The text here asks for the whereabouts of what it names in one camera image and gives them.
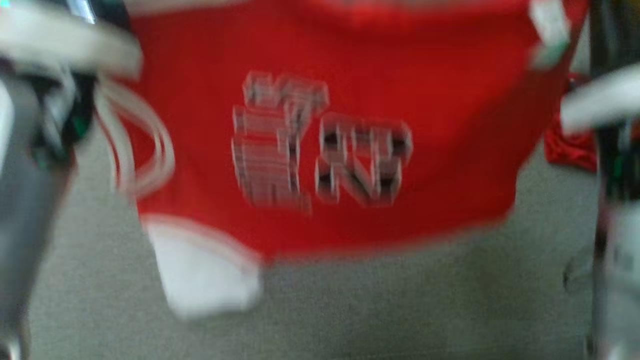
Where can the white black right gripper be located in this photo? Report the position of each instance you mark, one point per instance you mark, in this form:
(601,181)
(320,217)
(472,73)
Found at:
(605,100)

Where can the red shorts with white band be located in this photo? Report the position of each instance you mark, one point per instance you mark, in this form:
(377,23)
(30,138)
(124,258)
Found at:
(570,147)

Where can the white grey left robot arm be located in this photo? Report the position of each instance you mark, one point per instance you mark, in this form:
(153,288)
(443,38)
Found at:
(25,210)

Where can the red mesh basketball jersey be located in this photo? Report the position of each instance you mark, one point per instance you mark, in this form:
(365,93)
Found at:
(450,150)

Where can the large grey sofa seat cushion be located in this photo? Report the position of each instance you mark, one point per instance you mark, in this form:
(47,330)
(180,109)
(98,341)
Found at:
(400,310)

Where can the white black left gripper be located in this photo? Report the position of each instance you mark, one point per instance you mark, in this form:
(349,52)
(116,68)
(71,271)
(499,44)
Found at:
(60,45)

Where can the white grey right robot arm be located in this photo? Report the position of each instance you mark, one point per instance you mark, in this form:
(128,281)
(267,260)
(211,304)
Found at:
(622,280)

